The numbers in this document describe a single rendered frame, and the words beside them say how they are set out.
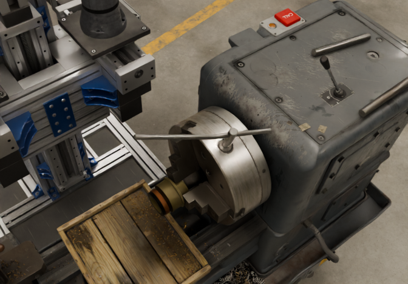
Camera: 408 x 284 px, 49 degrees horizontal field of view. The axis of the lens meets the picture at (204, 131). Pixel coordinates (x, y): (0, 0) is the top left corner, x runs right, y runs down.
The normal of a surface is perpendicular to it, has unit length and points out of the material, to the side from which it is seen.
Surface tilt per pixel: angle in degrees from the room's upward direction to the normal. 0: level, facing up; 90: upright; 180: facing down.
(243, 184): 54
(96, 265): 0
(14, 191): 0
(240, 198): 65
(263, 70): 0
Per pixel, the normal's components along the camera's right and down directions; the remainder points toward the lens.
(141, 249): 0.05, -0.61
